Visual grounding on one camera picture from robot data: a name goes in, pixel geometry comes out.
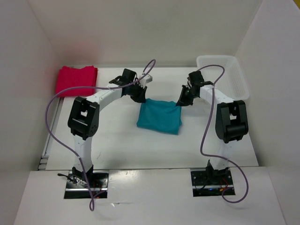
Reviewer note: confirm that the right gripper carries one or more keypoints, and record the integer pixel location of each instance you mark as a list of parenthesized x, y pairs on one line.
[(183, 101)]

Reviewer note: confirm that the white plastic basket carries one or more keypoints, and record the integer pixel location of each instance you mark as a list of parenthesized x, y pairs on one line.
[(232, 83)]

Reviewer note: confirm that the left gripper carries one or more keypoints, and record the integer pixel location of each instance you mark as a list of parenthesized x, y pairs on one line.
[(140, 98)]

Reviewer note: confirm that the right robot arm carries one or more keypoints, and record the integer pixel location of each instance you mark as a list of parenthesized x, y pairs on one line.
[(231, 124)]

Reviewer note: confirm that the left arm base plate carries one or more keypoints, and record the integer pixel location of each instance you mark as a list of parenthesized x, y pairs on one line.
[(78, 189)]

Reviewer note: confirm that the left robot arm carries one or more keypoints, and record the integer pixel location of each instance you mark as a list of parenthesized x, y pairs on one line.
[(84, 119)]

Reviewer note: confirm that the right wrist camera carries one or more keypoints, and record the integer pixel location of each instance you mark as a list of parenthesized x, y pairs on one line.
[(195, 79)]

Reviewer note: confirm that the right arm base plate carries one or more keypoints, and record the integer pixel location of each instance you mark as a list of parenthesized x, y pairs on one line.
[(203, 187)]

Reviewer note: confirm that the pink t-shirt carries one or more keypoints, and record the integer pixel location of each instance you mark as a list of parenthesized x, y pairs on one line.
[(69, 77)]

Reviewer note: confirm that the teal t-shirt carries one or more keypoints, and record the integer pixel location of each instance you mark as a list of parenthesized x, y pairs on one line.
[(160, 116)]

